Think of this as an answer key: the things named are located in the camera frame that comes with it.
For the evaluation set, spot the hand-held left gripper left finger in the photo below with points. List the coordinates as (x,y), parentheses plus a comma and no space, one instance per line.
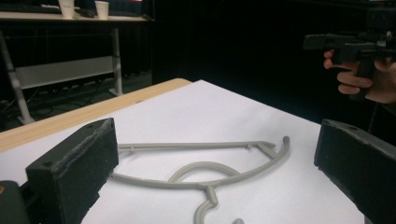
(79,168)

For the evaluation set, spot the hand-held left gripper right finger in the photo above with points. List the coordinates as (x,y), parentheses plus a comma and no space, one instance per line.
(358,161)

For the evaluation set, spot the grey plastic clothes hanger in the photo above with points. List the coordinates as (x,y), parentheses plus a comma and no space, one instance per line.
(236,179)

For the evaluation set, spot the desk with white legs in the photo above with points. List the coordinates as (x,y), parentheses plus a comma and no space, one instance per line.
(65,70)

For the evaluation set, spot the white table cover sheet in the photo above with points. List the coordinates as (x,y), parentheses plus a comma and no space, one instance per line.
(199,115)

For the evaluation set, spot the black computer mouse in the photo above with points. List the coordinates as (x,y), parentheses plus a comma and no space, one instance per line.
(85,13)

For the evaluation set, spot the white paper cup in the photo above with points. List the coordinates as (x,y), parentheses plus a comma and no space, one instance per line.
(67,8)
(101,10)

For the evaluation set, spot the black keyboard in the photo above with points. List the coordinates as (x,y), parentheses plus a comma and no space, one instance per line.
(29,8)

